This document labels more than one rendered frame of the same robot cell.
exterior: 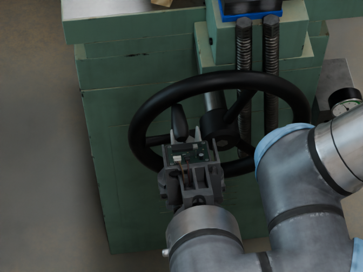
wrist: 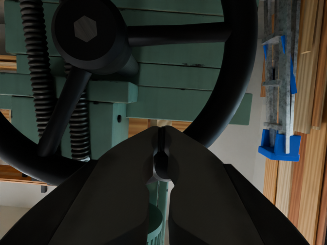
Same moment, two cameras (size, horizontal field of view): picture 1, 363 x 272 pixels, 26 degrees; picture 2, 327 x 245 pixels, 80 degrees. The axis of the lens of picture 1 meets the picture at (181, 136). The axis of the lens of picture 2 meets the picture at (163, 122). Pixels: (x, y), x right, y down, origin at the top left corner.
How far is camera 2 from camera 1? 1.10 m
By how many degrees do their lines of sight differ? 65
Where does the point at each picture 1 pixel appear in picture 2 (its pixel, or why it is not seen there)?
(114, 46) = (211, 82)
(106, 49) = not seen: hidden behind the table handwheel
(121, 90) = (217, 9)
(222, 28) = not seen: hidden behind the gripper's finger
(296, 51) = (17, 108)
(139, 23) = (185, 109)
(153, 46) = (176, 74)
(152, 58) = (179, 57)
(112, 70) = (219, 45)
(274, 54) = (40, 127)
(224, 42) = (102, 143)
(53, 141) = not seen: outside the picture
